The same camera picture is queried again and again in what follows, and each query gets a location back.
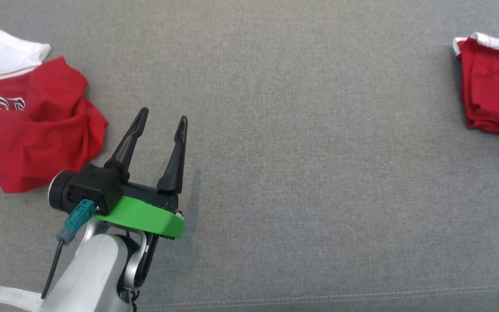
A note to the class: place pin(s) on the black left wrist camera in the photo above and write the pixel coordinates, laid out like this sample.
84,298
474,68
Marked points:
89,186

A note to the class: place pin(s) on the red white jersey shirt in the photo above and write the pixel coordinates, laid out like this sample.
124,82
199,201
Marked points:
41,138
496,86

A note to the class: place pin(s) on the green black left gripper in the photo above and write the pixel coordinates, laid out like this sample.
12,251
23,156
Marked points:
145,216

